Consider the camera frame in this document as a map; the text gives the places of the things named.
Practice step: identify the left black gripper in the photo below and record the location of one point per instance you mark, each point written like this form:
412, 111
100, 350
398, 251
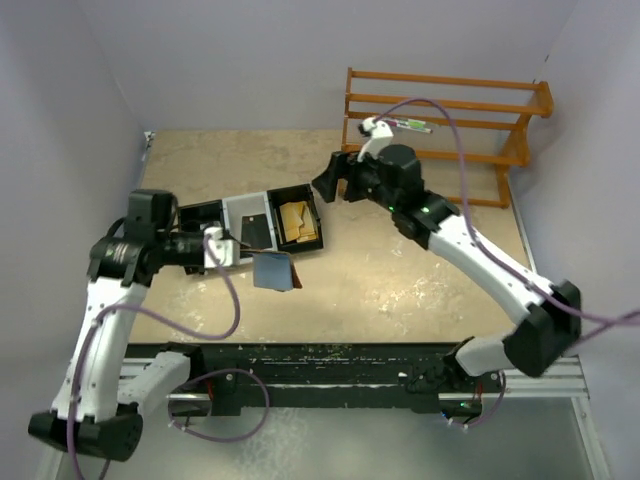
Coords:
201, 270

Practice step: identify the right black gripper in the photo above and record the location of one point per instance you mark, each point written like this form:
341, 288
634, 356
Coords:
328, 181

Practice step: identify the brown leather card holder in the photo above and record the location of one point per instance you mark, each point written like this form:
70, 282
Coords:
275, 271

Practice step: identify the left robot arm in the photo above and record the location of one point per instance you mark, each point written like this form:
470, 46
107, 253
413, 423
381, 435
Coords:
94, 413

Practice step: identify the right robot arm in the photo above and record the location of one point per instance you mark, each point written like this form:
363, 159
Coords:
545, 315

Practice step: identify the gold credit cards pile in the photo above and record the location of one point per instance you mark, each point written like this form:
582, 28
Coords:
298, 222

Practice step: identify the black card in white bin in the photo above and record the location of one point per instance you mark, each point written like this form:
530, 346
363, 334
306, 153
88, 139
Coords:
255, 231

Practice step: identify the black right bin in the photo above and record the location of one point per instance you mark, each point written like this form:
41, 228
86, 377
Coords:
302, 192

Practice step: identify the coloured markers on rack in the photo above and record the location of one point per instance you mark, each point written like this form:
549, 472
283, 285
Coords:
408, 124

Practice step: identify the orange wooden rack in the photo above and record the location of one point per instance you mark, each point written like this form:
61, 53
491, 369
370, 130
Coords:
492, 117

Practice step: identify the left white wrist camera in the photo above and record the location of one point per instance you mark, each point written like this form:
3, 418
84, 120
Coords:
220, 247

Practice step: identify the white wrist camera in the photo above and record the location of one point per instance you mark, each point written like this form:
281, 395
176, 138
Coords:
379, 135
220, 247

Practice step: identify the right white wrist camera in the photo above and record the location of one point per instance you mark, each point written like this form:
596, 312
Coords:
379, 135

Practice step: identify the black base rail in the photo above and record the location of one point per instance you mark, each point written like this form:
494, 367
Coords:
232, 377

